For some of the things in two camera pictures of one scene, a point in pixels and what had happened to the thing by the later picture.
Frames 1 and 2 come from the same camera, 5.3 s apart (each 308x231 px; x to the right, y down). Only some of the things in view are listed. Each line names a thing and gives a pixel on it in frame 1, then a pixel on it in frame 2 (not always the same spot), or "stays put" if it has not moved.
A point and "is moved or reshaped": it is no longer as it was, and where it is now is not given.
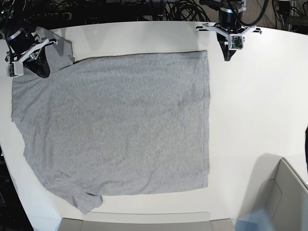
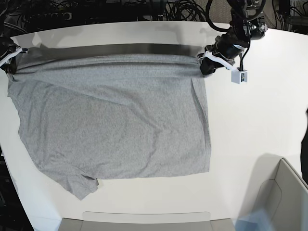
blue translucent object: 258,220 stays put
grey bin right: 282,195 stays put
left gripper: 23,45 to 9,57
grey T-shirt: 116,125 is moved or reshaped
